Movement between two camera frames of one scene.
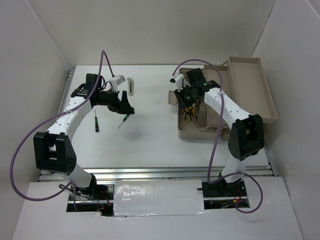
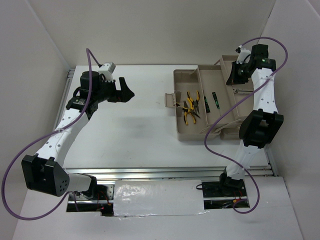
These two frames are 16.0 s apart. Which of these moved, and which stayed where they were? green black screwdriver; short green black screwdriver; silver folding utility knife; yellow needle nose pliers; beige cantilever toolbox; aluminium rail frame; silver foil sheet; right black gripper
Moved: yellow needle nose pliers; green black screwdriver; silver folding utility knife; right black gripper; short green black screwdriver
Stayed: aluminium rail frame; beige cantilever toolbox; silver foil sheet
